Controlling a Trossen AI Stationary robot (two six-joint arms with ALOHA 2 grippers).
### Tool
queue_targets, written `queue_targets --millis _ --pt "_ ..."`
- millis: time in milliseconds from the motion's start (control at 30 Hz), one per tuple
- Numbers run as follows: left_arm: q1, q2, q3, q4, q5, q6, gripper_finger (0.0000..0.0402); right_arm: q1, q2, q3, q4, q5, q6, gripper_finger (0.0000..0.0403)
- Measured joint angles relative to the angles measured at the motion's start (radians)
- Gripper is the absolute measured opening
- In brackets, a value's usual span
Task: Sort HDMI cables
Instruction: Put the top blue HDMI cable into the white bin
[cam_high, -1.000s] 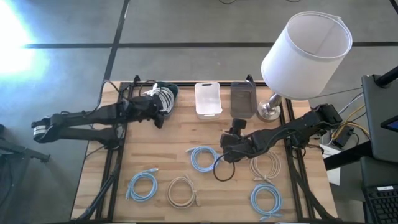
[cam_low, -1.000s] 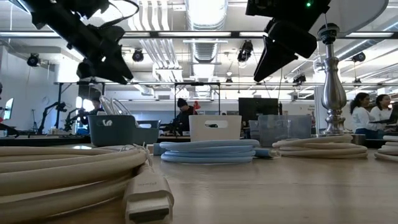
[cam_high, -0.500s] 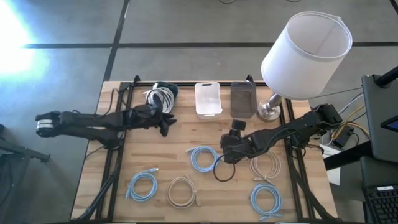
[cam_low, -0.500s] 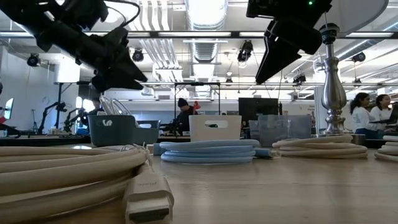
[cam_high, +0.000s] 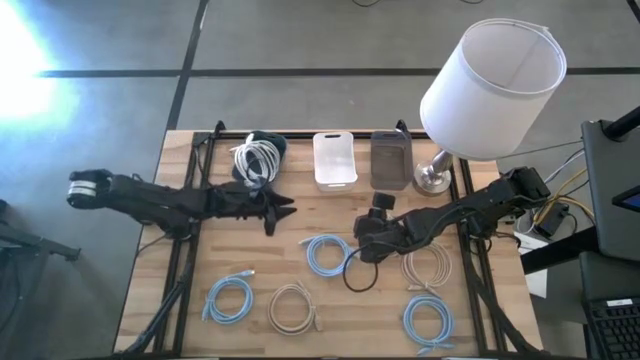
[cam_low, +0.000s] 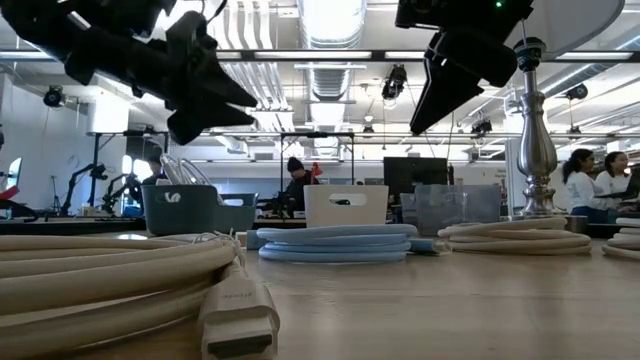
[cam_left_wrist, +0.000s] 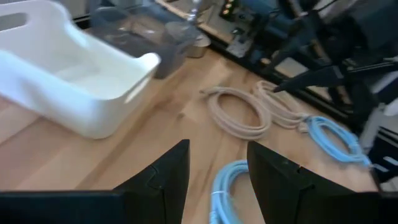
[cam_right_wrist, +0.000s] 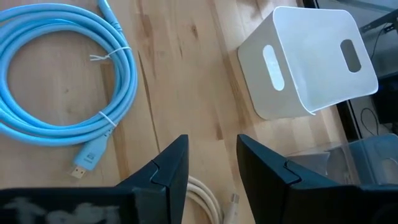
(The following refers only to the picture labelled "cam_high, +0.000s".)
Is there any table lamp white shade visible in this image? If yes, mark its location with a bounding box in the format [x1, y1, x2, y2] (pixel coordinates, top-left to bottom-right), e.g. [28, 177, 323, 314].
[413, 18, 569, 197]

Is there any black floor stand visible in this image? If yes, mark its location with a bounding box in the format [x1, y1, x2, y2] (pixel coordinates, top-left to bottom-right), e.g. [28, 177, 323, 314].
[0, 199, 82, 360]

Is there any light blue HDMI cable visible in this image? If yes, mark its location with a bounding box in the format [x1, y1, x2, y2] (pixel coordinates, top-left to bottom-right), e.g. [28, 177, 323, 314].
[402, 293, 457, 356]
[298, 233, 355, 279]
[201, 269, 256, 325]

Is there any white braided HDMI cable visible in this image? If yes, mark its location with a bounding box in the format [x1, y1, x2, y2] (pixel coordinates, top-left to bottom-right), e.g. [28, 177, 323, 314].
[229, 139, 281, 189]

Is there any translucent grey plastic bin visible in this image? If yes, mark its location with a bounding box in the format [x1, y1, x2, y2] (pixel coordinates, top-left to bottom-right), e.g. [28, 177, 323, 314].
[370, 130, 415, 192]

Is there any dark grey plastic bin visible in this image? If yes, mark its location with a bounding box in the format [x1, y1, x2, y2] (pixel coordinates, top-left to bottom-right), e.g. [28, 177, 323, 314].
[231, 129, 289, 189]

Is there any black keyboard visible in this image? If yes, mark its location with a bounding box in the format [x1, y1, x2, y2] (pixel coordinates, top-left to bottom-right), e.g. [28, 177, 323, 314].
[583, 297, 640, 360]

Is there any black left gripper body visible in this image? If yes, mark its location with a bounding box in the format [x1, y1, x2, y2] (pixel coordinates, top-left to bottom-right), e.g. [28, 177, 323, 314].
[207, 180, 274, 222]

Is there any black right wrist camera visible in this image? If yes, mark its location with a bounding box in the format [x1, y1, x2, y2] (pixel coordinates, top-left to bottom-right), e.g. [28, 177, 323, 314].
[371, 191, 397, 220]

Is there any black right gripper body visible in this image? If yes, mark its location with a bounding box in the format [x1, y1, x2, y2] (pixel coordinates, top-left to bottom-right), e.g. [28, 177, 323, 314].
[369, 214, 409, 264]

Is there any yellow cable bundle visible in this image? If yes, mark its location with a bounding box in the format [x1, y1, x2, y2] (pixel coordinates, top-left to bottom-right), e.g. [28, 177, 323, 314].
[532, 169, 596, 226]

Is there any black power adapter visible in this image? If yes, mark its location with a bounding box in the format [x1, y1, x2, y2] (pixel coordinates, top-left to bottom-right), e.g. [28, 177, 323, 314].
[534, 202, 571, 239]

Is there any black stand bar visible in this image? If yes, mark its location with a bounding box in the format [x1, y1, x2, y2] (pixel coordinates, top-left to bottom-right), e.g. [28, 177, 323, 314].
[519, 227, 599, 275]

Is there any white plastic bin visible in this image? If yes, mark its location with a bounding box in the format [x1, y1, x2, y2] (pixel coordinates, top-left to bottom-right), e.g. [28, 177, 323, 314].
[312, 131, 359, 193]

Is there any white paper sheet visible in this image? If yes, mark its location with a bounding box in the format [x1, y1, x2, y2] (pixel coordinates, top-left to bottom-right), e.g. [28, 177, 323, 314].
[524, 267, 549, 300]

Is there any black camera cable loop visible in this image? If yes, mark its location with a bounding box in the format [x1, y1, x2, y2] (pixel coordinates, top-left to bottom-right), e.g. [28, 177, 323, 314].
[342, 243, 380, 294]

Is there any dark grey monitor back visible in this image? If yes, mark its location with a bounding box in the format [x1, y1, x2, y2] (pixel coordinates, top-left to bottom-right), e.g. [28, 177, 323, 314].
[581, 118, 640, 264]

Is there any cream braided HDMI cable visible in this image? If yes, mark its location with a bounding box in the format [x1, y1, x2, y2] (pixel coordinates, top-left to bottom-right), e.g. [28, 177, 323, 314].
[266, 280, 324, 336]
[399, 241, 454, 296]

